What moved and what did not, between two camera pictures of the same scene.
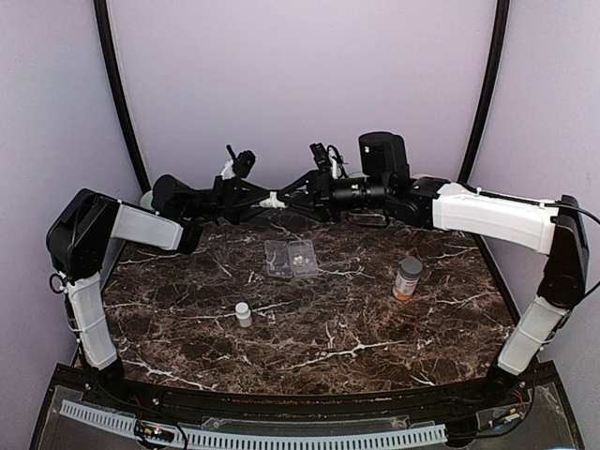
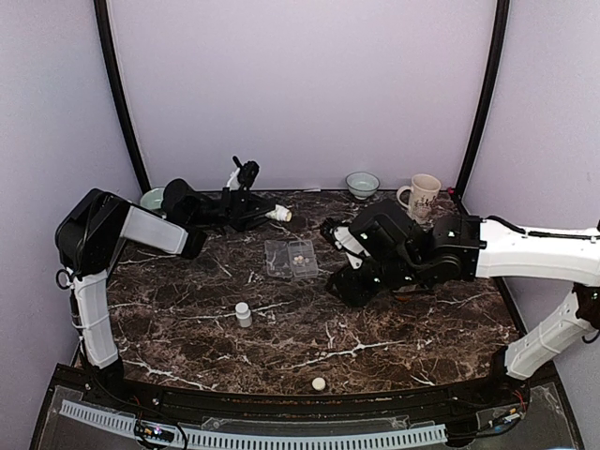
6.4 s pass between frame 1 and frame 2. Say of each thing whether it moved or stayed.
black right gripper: moved
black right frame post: stayed
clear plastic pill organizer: stayed
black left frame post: stayed
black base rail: stayed
